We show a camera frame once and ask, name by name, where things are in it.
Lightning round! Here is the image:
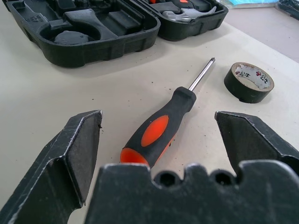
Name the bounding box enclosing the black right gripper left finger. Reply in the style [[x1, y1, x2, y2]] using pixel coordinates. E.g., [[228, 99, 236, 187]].
[[0, 110, 104, 224]]

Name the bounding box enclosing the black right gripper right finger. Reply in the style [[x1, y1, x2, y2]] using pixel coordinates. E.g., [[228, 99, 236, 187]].
[[214, 111, 299, 176]]

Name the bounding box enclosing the black electrical tape roll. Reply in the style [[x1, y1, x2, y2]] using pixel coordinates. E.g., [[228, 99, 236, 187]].
[[223, 62, 275, 104]]

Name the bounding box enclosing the black orange Phillips screwdriver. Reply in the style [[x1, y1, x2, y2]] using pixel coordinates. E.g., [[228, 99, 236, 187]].
[[120, 57, 217, 168]]

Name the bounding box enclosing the black tool case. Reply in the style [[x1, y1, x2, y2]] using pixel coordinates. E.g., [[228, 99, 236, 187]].
[[7, 0, 229, 69]]

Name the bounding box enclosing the light blue plastic packet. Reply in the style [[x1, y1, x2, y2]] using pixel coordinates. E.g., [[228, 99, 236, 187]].
[[228, 0, 278, 9]]

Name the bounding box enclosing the hammer with black orange handle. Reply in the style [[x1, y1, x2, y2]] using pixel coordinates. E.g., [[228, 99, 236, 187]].
[[162, 0, 218, 23]]

